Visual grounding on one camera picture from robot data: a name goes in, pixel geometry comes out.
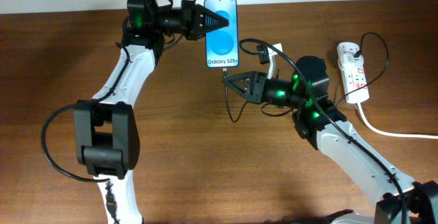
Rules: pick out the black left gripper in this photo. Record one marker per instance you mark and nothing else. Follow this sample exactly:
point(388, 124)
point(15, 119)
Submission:
point(192, 14)

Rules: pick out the white charger plug adapter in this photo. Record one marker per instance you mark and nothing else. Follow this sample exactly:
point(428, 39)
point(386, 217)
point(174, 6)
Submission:
point(348, 61)

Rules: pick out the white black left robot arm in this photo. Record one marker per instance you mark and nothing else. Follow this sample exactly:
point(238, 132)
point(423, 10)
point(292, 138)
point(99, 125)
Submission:
point(107, 139)

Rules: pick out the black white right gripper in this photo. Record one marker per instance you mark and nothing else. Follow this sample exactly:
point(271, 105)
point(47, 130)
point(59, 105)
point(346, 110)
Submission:
point(256, 88)

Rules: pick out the blue Galaxy smartphone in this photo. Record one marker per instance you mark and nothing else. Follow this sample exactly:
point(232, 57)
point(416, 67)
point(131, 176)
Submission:
point(221, 45)

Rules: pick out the white power strip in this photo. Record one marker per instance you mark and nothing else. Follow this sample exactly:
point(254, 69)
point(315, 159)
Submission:
point(354, 79)

